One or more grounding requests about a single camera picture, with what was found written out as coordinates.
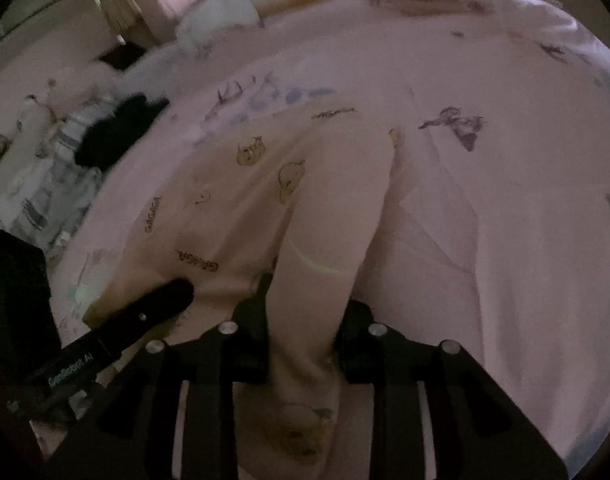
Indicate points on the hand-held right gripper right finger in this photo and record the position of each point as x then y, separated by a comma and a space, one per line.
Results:
357, 340

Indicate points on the plaid pillow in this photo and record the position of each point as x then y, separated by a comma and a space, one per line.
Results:
50, 195

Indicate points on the white fluffy towel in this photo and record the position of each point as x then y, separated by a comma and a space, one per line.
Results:
235, 0

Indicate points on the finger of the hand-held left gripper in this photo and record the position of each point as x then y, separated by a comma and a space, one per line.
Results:
155, 305

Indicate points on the pink printed blanket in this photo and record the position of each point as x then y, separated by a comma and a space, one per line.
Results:
485, 210

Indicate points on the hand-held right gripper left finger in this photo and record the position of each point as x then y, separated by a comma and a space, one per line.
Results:
250, 332

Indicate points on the cream bear print baby garment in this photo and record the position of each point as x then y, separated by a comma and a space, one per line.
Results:
225, 195

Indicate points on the black cloth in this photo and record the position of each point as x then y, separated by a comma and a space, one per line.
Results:
115, 132

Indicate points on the white plush toy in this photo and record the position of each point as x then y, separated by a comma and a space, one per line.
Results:
32, 125

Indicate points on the black bag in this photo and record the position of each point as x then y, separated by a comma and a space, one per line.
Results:
122, 55

